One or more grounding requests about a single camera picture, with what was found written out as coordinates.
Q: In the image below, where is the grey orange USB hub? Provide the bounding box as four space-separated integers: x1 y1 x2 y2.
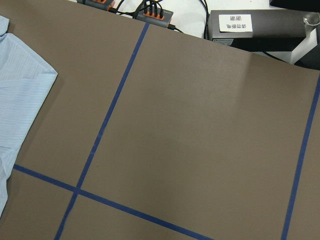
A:
132 0 174 28

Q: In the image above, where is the light blue button shirt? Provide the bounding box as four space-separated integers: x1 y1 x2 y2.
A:
0 16 58 210

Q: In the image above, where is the black box with label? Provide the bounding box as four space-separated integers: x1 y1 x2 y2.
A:
206 9 320 52

